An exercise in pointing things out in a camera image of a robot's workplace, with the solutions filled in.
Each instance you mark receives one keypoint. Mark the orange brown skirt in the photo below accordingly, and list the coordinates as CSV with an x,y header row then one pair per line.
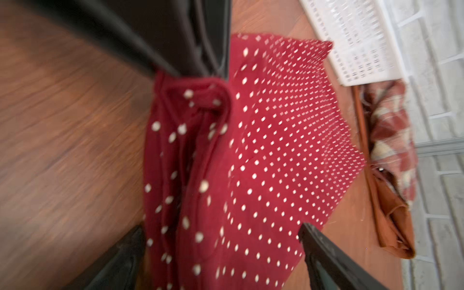
x,y
393,218

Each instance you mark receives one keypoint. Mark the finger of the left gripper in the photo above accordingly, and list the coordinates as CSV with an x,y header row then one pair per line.
x,y
182,38

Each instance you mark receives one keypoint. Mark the white plastic basket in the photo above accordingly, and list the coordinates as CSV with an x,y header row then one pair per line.
x,y
365,49

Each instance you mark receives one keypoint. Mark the red plaid skirt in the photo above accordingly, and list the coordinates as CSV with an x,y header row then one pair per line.
x,y
390,137

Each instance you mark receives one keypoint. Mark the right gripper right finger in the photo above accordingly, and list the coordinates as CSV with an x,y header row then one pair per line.
x,y
329,267

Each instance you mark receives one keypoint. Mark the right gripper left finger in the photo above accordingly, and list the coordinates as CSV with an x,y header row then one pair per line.
x,y
117,268

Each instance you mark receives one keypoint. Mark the red polka dot skirt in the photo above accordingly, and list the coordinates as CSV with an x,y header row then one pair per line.
x,y
233,168

